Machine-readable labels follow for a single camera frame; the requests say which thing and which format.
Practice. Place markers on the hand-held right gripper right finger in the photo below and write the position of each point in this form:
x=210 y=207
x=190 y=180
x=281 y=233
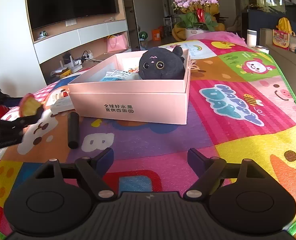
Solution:
x=196 y=159

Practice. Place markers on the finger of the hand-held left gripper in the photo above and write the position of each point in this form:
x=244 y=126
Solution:
x=20 y=123
x=0 y=97

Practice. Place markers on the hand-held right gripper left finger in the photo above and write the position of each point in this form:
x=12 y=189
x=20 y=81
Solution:
x=105 y=159

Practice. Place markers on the purple yellow toy sweet potato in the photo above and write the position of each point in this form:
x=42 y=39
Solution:
x=29 y=105

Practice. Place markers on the pink cardboard box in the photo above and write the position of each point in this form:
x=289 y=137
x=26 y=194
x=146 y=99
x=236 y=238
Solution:
x=128 y=105

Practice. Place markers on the blue wet wipe packet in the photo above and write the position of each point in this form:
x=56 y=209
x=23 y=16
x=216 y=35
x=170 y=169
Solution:
x=115 y=75

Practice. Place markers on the black cat plush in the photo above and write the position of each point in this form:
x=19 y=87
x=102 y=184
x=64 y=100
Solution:
x=160 y=65

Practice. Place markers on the colourful cartoon play mat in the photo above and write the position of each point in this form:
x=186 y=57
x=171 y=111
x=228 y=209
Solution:
x=213 y=135

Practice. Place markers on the black cylinder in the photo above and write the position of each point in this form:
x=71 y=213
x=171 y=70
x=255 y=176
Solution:
x=73 y=130

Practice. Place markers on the white flat box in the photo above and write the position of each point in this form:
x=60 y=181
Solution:
x=62 y=107

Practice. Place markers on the white wooden television cabinet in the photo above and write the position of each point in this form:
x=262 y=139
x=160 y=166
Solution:
x=92 y=33

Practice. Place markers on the pink gift bag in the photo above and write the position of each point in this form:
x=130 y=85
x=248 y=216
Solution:
x=117 y=43

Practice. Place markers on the black television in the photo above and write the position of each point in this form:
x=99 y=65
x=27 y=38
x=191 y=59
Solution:
x=70 y=2

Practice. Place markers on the pink blanket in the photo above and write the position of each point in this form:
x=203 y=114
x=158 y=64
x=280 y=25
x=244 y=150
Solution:
x=213 y=36

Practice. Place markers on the beige sofa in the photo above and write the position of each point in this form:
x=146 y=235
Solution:
x=293 y=77

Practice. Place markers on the metal cup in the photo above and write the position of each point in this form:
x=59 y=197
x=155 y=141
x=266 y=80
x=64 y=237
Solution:
x=261 y=49

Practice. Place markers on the watermelon ball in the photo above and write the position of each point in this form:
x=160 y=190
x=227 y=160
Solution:
x=143 y=35

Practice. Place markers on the orange box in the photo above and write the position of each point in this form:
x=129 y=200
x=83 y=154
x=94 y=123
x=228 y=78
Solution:
x=156 y=35

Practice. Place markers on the white cylinder appliance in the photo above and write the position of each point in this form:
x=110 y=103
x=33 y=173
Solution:
x=252 y=38

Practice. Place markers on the pink orchid potted plant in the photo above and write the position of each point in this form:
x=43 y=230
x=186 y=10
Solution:
x=195 y=15

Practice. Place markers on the red printed bag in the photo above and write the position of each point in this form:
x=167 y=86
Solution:
x=281 y=39

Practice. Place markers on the yellow backpack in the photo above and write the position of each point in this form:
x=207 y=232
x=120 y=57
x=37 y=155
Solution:
x=286 y=25

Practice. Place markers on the glass fish tank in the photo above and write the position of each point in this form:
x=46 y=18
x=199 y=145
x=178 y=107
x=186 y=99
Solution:
x=268 y=0

